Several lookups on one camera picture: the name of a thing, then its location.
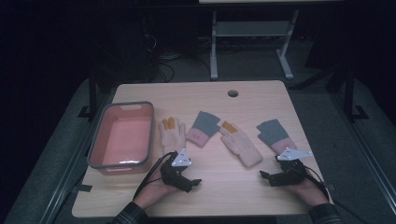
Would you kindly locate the person's right hand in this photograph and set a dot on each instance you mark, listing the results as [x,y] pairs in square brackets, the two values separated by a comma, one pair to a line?
[311,193]

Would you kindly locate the dark tape strip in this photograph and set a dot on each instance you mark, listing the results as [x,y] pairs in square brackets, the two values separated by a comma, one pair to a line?
[83,188]

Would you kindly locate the pink plastic bin grey rim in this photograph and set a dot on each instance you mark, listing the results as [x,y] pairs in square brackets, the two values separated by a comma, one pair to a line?
[124,140]

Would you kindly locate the white metal desk frame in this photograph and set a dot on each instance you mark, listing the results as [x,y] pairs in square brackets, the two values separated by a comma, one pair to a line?
[252,28]

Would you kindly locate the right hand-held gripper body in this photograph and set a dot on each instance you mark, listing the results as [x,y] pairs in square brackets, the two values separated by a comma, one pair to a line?
[292,172]

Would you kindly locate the black metal stand post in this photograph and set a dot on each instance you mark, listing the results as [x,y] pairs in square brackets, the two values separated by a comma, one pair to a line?
[92,93]
[349,93]

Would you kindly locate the metal floor rail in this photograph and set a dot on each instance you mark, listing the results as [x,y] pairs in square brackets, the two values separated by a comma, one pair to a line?
[367,155]
[71,168]

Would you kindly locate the cream glove orange fingertips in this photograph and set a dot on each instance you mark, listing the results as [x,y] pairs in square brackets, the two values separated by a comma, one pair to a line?
[241,146]
[171,137]

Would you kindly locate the grey and pink fingerless glove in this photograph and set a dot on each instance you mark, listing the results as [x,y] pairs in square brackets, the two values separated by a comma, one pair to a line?
[204,127]
[275,135]

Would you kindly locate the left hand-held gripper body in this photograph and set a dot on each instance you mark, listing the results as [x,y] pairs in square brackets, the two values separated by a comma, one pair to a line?
[174,174]

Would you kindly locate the person's left hand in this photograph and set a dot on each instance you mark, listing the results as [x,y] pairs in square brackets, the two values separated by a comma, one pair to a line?
[154,191]

